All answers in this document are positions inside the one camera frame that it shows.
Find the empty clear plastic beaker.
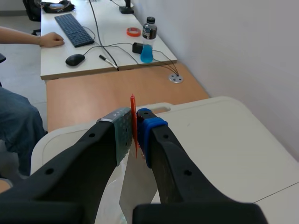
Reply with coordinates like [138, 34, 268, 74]
[95, 161, 134, 224]

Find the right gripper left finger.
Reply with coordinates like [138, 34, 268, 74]
[0, 107, 134, 224]

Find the dark office chair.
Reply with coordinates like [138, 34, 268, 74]
[22, 0, 42, 36]

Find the person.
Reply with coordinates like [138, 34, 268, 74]
[0, 26, 49, 194]

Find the white desk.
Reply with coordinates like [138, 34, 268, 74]
[40, 0, 178, 81]

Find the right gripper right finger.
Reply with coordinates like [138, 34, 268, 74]
[132, 107, 269, 224]

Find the person's hand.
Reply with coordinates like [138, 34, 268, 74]
[39, 32, 65, 49]

